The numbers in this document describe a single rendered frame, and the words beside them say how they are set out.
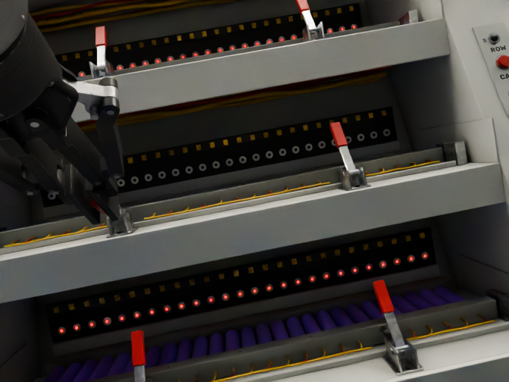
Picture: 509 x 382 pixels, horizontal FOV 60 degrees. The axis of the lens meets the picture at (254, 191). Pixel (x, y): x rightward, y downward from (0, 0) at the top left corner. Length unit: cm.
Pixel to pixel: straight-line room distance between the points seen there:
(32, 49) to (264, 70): 33
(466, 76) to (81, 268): 49
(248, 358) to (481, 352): 24
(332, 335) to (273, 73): 31
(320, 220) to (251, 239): 8
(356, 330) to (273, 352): 10
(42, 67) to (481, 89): 47
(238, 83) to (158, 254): 22
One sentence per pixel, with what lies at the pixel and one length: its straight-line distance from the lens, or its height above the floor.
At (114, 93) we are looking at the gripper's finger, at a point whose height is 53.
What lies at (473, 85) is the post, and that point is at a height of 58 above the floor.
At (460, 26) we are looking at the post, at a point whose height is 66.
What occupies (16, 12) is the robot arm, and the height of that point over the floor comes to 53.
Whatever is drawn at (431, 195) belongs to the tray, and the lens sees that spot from 52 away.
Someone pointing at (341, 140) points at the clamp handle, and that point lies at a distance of 53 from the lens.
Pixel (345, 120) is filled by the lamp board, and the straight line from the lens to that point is 69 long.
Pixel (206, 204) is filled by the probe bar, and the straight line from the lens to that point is 54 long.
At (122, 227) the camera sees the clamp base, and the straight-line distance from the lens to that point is 53.
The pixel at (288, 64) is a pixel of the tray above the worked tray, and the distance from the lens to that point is 55.
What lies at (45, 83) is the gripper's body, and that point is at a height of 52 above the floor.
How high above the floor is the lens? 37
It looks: 16 degrees up
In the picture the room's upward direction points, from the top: 12 degrees counter-clockwise
